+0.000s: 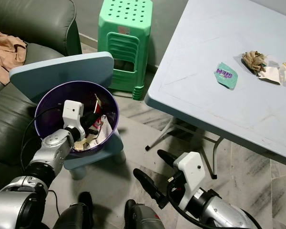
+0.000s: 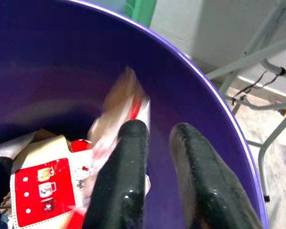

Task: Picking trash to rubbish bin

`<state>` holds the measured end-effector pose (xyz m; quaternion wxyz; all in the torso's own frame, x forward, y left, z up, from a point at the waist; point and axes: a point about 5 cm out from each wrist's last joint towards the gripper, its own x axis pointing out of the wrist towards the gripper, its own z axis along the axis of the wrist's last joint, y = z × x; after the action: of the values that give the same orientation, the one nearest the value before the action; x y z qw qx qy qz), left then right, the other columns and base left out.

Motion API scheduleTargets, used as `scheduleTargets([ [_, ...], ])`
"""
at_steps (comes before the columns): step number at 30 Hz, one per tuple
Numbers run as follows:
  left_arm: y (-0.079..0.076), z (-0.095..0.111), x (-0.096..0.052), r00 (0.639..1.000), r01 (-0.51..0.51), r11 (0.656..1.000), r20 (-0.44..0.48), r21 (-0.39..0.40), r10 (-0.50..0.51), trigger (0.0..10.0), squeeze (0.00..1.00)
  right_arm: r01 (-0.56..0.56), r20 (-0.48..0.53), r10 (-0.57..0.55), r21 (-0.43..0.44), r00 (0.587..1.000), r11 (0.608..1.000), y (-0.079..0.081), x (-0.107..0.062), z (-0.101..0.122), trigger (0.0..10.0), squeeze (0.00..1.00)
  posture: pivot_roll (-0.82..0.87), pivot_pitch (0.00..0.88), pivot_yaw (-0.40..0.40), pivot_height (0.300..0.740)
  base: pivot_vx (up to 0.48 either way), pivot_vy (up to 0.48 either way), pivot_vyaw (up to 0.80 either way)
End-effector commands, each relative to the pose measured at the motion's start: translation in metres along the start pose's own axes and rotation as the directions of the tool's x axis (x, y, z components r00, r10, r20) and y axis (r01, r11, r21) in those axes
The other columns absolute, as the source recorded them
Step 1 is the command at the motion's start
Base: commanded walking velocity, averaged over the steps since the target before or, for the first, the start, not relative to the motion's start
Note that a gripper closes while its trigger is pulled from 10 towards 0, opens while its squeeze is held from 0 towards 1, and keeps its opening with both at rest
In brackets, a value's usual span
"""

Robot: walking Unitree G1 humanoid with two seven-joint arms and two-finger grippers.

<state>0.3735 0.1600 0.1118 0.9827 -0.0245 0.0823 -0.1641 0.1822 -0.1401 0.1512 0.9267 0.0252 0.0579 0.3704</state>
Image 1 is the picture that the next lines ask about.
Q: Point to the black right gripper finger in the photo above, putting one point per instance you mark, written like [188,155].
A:
[148,186]
[168,159]

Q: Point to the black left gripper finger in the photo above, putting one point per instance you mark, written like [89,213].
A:
[96,119]

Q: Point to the dark red snack wrapper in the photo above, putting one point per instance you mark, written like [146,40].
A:
[98,102]

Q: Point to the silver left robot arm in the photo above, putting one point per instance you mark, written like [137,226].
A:
[57,145]

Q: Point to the purple plastic rubbish bin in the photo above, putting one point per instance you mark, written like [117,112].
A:
[52,105]

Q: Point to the brown crumpled trash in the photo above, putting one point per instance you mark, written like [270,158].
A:
[253,60]

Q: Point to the red and white packet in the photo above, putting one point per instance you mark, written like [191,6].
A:
[105,130]

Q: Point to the beige paper scrap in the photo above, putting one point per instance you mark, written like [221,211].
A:
[86,143]

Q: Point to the robot right leg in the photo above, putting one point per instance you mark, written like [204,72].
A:
[143,217]

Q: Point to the robot leg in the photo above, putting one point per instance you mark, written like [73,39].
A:
[81,210]
[143,217]

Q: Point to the light blue plastic chair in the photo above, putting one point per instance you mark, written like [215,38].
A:
[57,71]

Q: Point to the grey-green leather sofa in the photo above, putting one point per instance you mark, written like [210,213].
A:
[14,124]

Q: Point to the robot left leg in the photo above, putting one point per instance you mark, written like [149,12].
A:
[81,210]

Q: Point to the green printed sachet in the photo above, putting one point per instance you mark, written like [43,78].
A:
[226,75]

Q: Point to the green plastic stool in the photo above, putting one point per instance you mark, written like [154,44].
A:
[126,14]

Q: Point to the orange crumpled cloth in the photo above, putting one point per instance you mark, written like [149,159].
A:
[5,52]

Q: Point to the grey-blue folding table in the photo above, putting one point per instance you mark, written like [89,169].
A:
[205,43]

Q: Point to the white crumpled paper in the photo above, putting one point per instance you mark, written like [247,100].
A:
[270,72]

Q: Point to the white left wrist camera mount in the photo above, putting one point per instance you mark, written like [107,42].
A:
[72,112]

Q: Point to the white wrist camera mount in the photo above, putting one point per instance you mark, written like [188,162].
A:
[190,167]
[72,112]

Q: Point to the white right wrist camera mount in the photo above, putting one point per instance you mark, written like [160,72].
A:
[190,167]

